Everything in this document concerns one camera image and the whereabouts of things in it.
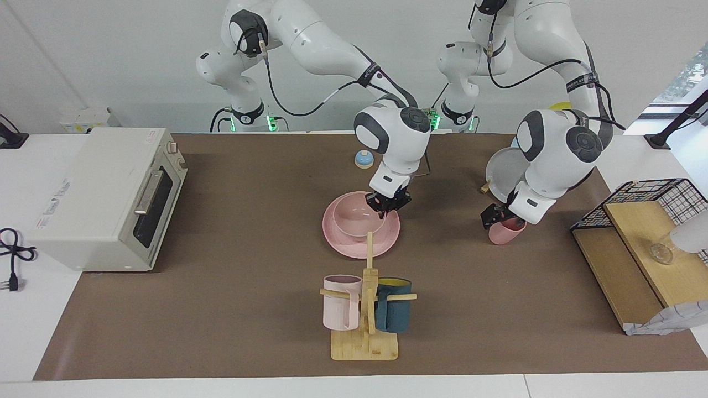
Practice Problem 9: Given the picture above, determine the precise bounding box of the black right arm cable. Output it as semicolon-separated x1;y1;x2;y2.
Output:
237;30;418;118

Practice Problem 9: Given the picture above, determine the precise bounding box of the wooden mug tree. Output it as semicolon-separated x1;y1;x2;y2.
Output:
320;231;417;361

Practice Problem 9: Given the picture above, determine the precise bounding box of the wooden shelf with wire mesh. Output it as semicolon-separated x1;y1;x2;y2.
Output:
571;178;708;332

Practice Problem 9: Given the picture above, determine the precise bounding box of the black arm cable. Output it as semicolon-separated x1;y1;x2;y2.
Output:
469;0;627;132
237;30;418;118

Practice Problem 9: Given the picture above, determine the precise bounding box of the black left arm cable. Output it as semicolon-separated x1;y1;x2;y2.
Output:
469;0;627;132

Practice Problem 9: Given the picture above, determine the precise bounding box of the pink tumbler cup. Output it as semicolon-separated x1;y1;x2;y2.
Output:
488;217;527;245

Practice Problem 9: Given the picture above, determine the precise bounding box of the pink bowl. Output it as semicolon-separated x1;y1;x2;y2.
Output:
334;192;386;238

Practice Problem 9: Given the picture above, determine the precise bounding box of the pale pink mug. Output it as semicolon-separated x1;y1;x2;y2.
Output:
323;275;363;331

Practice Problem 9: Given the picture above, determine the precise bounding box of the grey round plate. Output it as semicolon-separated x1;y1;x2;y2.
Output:
486;146;532;202

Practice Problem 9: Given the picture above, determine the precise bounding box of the dark teal mug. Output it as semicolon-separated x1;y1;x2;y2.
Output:
375;277;412;333

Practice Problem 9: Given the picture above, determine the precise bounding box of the brown table mat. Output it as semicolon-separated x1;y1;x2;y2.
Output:
33;133;708;381

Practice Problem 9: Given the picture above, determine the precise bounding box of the pink round plate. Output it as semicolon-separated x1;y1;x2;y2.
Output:
322;192;400;259

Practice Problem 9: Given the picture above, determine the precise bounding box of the beige toaster oven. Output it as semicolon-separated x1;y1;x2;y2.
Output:
28;128;188;271

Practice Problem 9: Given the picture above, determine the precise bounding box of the black stand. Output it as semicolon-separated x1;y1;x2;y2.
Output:
644;88;708;150
0;114;29;150

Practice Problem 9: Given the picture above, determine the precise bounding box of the marble pattern sheet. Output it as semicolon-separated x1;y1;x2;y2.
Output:
625;300;708;336

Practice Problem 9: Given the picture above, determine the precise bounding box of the window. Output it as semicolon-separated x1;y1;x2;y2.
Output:
650;43;708;106

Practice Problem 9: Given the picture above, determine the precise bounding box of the white box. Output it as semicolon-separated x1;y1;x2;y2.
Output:
60;107;121;134

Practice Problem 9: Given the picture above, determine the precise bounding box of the black power cord with plug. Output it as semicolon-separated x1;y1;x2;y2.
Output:
0;228;37;292

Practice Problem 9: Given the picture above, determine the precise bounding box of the white frosted object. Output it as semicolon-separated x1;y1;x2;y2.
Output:
669;213;708;254

